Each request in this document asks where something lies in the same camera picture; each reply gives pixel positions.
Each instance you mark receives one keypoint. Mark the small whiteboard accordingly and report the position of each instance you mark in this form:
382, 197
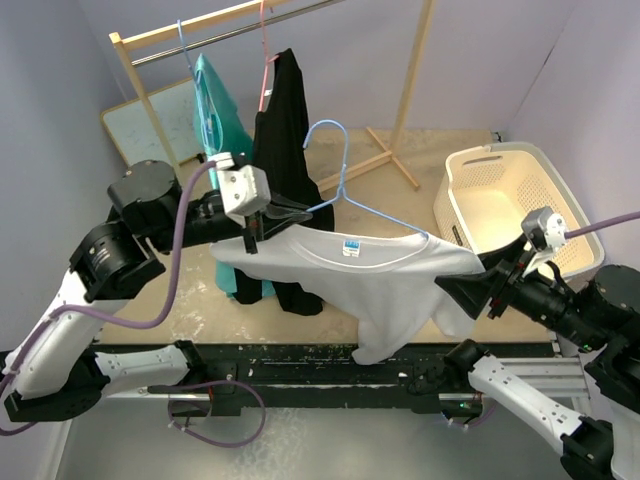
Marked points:
132, 132

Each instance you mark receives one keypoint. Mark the teal t shirt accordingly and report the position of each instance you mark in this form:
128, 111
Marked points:
236, 140

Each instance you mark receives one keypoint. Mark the blue hanger of white shirt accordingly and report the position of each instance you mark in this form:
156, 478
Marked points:
339, 180

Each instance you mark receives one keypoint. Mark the white t shirt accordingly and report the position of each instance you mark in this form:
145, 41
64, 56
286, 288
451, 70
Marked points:
387, 284

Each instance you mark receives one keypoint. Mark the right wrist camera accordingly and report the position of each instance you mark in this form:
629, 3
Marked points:
545, 231

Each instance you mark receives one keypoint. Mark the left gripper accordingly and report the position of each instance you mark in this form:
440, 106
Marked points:
287, 211

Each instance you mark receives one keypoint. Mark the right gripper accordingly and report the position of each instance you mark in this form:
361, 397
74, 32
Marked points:
501, 269

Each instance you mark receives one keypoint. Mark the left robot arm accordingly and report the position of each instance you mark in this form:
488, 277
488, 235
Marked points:
56, 374

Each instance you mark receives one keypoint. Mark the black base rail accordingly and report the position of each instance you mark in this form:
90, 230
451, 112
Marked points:
322, 376

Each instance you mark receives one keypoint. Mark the wooden clothes rack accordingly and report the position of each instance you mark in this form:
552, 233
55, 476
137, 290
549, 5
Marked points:
124, 46

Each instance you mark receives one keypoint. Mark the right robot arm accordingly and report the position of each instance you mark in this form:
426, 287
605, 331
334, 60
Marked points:
587, 412

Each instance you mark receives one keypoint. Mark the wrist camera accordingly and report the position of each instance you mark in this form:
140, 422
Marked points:
545, 231
244, 188

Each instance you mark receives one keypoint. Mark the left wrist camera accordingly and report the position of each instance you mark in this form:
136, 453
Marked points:
244, 188

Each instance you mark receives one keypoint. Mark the pink hanger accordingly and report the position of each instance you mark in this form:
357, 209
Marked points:
268, 59

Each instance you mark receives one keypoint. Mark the black t shirt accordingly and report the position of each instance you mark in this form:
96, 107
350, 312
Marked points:
280, 132

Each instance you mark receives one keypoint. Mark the cream laundry basket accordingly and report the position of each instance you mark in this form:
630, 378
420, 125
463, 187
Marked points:
488, 190

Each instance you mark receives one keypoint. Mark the blue hanger of teal shirt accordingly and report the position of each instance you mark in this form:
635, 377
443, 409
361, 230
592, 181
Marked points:
209, 123

